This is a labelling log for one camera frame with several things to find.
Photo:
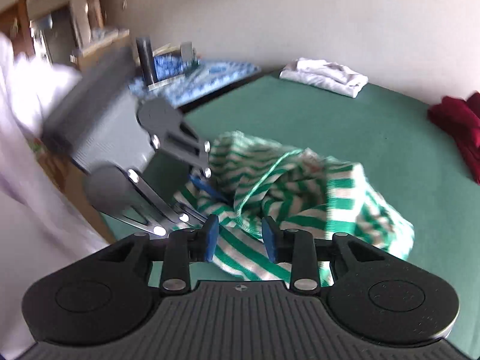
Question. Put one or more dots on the green white striped shirt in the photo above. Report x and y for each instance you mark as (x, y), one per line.
(307, 195)

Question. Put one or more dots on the blue floral towel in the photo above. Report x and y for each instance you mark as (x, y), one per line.
(210, 77)

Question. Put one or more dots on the dark grey cylinder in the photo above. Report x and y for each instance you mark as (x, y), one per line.
(147, 60)

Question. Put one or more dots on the white folded shirt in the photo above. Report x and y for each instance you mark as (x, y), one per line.
(322, 77)

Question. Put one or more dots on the dark red garment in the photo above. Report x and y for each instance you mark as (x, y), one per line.
(461, 127)

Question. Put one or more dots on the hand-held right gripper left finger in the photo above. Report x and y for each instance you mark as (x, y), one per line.
(210, 238)

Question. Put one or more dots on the wooden cabinet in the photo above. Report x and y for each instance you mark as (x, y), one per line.
(41, 7)

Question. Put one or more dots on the green table cover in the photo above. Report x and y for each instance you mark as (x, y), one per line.
(393, 138)

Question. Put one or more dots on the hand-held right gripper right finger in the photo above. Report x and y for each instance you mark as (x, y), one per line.
(270, 238)

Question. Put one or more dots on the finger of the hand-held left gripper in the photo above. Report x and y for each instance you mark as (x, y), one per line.
(183, 150)
(157, 206)

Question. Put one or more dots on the cardboard box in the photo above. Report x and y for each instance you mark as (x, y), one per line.
(101, 48)

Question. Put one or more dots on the person's light shirt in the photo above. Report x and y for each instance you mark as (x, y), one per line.
(30, 213)

